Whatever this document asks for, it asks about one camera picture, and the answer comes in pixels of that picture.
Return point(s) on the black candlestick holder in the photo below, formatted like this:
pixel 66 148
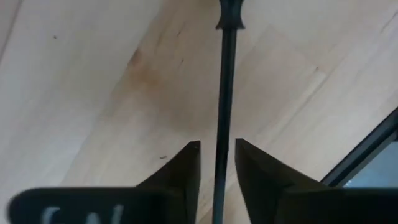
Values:
pixel 225 109

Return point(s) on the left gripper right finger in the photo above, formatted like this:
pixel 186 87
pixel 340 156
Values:
pixel 264 186

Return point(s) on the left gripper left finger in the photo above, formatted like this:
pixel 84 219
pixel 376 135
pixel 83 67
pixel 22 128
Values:
pixel 180 193

